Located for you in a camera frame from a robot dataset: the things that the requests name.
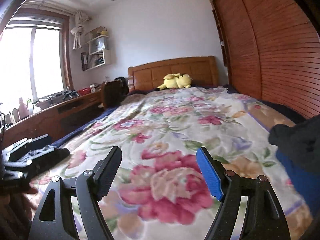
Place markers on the yellow plush toy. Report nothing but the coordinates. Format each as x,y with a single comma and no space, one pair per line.
176,81

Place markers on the navy blue bed sheet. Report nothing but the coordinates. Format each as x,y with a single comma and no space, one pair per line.
83,120

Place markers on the folded dark grey jacket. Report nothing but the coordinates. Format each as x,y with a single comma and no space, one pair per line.
44,159

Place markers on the floral bed blanket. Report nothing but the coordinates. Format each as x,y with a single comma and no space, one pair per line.
158,192

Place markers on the red basket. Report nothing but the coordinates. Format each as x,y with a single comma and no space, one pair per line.
84,91

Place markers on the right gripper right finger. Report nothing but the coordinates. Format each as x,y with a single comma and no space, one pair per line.
264,217

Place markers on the folded blue garment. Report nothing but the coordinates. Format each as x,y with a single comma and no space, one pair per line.
305,183

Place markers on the tied white curtain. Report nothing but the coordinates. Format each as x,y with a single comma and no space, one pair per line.
80,20

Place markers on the white wall shelf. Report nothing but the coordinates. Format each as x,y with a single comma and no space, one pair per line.
95,51

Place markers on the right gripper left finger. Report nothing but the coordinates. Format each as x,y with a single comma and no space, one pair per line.
54,217

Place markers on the black trench coat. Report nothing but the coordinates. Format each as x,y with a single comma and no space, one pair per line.
300,143

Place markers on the wooden desk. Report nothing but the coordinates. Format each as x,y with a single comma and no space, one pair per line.
49,121

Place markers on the person's left hand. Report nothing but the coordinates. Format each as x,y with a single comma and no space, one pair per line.
21,204

